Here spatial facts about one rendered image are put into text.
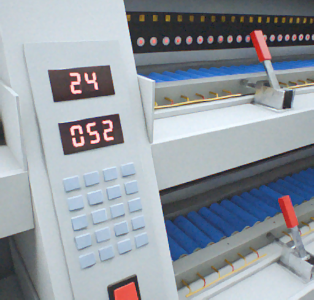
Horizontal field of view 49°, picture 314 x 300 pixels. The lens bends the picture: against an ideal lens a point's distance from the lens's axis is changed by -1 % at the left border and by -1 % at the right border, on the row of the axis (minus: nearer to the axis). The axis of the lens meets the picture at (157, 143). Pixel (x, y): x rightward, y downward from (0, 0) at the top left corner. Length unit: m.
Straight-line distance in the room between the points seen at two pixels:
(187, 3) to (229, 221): 0.34
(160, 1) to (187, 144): 0.32
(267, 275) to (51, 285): 0.26
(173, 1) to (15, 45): 0.37
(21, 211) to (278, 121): 0.26
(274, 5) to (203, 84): 0.39
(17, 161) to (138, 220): 0.10
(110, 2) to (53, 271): 0.20
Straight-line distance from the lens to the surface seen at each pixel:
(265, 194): 0.55
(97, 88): 0.25
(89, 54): 0.26
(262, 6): 0.73
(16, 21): 0.26
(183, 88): 0.38
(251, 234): 0.45
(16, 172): 0.24
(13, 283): 0.42
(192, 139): 0.30
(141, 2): 0.55
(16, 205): 0.25
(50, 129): 0.24
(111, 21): 0.28
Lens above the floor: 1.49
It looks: 3 degrees down
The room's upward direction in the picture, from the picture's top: 10 degrees counter-clockwise
